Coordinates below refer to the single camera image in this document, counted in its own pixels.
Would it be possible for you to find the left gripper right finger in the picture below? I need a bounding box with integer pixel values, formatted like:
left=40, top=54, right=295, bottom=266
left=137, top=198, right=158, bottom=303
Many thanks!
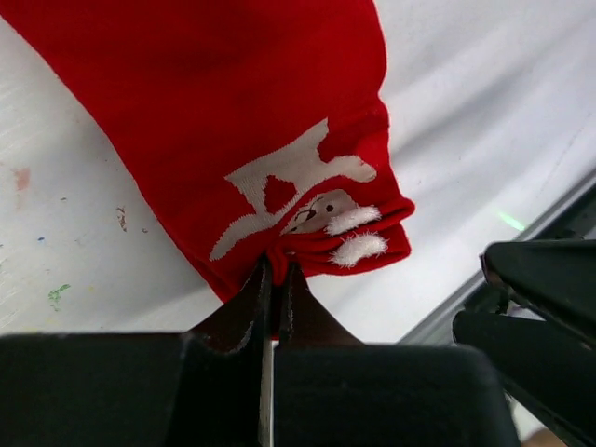
left=274, top=264, right=365, bottom=446

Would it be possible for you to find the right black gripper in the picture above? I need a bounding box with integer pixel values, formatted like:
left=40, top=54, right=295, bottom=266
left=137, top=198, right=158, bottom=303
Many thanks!
left=453, top=239, right=595, bottom=446

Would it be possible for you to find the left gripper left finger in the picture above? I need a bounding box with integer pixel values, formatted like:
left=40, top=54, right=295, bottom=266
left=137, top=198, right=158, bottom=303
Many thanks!
left=185, top=259, right=272, bottom=446

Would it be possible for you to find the red sock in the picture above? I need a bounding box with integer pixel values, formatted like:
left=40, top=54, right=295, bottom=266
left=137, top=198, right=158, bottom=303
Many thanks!
left=1, top=1, right=414, bottom=300

